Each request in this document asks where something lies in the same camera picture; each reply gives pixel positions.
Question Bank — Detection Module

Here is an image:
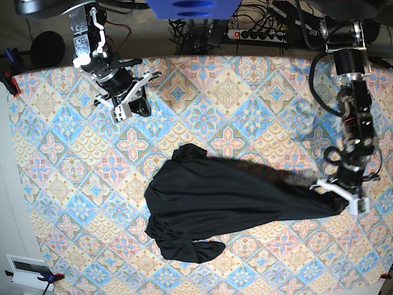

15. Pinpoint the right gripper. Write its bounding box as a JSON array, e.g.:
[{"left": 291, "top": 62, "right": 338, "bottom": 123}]
[{"left": 93, "top": 69, "right": 162, "bottom": 123}]

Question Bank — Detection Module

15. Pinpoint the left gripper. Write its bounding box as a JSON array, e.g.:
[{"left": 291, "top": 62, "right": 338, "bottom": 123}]
[{"left": 309, "top": 163, "right": 369, "bottom": 214}]

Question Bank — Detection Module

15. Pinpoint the black t-shirt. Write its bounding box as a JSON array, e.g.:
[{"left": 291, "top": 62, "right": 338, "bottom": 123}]
[{"left": 144, "top": 144, "right": 348, "bottom": 264}]

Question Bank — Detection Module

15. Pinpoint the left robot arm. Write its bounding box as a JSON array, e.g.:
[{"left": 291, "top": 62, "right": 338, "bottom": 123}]
[{"left": 309, "top": 15, "right": 381, "bottom": 216}]

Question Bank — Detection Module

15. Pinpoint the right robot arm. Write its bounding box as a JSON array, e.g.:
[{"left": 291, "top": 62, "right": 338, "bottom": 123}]
[{"left": 14, "top": 1, "right": 161, "bottom": 123}]

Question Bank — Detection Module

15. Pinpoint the black round stool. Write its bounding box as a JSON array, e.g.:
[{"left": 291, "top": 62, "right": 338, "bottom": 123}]
[{"left": 30, "top": 31, "right": 65, "bottom": 69}]

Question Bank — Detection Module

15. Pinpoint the red black clamp upper left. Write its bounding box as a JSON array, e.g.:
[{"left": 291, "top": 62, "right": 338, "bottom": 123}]
[{"left": 1, "top": 47, "right": 22, "bottom": 97}]

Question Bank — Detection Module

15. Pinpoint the blue clamp lower left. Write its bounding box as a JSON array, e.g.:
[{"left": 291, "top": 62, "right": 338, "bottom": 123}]
[{"left": 4, "top": 270, "right": 64, "bottom": 294}]

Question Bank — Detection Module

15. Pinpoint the white floor vent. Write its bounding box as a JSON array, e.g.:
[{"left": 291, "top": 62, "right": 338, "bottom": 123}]
[{"left": 6, "top": 254, "right": 50, "bottom": 290}]

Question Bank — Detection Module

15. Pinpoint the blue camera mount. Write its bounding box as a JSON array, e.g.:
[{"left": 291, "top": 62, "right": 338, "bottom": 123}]
[{"left": 146, "top": 0, "right": 241, "bottom": 20}]

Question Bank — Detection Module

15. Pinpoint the white power strip red switch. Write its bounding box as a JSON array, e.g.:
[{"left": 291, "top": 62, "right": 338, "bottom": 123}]
[{"left": 227, "top": 29, "right": 285, "bottom": 42}]

